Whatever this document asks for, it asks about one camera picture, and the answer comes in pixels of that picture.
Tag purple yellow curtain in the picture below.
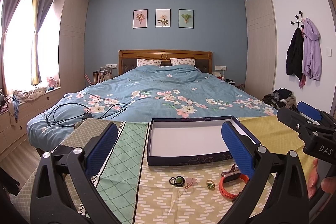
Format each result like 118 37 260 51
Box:
1 0 21 95
31 0 54 86

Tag clothes on window seat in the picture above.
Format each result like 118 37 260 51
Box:
1 87 47 123

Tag left beige wardrobe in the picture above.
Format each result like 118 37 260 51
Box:
59 0 88 94

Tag pink small fan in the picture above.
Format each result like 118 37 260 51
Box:
47 77 60 89

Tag window seat drawer cabinet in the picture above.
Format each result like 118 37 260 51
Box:
1 88 65 157

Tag black wall coat hook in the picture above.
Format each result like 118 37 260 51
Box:
290 11 305 29

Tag right beige wardrobe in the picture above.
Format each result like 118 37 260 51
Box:
245 0 277 100

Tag white wall switch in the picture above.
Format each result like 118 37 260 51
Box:
326 48 332 57

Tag right spotted pillow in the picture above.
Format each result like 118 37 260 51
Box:
170 58 195 67

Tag patterned patchwork cloth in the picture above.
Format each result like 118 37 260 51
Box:
11 116 313 223

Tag dark blue shallow box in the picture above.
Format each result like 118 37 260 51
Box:
147 116 260 166

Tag right hand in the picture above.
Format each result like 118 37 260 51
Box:
307 158 336 198

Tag black cable with charger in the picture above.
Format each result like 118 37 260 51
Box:
44 102 129 128

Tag orange smart watch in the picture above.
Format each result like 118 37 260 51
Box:
219 170 249 201

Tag right purple yellow curtain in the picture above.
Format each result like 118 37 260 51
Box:
31 0 54 86

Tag white flower picture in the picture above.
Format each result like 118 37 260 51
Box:
155 9 171 27

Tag beige wardrobe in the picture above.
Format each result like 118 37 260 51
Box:
59 0 88 94
245 0 277 100

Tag blue floral duvet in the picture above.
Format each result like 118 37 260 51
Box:
27 65 277 151

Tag cluttered left nightstand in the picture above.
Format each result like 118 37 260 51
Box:
84 64 117 85

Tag left purple yellow curtain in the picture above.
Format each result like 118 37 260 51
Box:
1 0 21 95

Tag wooden headboard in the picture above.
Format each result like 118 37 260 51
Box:
118 50 213 75

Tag pile of dark clothes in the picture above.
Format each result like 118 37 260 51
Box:
262 88 297 112

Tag left spotted pillow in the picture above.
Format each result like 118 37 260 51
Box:
137 59 162 67

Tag purple jacket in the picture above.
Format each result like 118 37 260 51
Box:
299 18 322 89

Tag black jacket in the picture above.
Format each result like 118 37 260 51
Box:
286 28 303 80

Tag spotted pillow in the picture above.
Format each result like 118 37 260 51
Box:
170 58 195 67
137 59 162 67

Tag right nightstand items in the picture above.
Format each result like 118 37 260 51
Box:
213 65 245 90

